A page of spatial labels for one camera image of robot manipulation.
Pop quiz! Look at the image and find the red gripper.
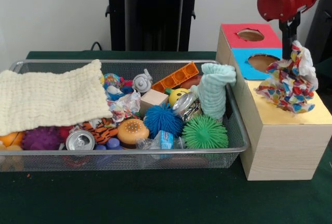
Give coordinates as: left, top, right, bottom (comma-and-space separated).
257, 0, 319, 60

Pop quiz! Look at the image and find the colourful printed paper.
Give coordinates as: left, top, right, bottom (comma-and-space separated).
254, 40, 319, 116

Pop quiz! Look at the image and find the light blue muslin cloth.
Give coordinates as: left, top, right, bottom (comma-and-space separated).
197, 62, 237, 120

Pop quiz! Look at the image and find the wooden box with three holes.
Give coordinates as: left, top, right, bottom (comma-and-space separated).
216, 23, 332, 181

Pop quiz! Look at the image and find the green covered side table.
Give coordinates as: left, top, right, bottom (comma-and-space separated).
315, 58, 332, 92

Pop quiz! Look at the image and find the orange toy block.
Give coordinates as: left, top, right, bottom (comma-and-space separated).
151, 62, 200, 92

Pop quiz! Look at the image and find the crushed printed can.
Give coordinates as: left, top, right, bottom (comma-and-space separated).
172, 91, 203, 122

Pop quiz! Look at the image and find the yellow smiley ball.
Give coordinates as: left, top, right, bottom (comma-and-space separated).
165, 87, 191, 107

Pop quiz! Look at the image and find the green spiky ball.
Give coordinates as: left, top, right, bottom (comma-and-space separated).
181, 116, 229, 150

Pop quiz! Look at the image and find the plain wooden cube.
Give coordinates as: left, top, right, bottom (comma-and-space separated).
139, 88, 169, 116

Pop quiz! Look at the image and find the blue spiky ball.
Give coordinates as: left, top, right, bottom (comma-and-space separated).
143, 103, 185, 139

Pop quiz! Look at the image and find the toy burger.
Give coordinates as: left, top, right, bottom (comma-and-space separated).
116, 118, 150, 149

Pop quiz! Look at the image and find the silver drink can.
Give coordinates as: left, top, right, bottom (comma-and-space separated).
65, 130, 95, 151

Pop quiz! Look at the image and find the cream muslin cloth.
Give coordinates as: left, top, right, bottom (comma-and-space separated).
0, 59, 114, 136

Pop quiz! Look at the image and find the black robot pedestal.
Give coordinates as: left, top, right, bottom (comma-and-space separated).
100, 0, 210, 52

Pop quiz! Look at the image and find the wire mesh bin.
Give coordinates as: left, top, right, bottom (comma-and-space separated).
0, 59, 251, 172

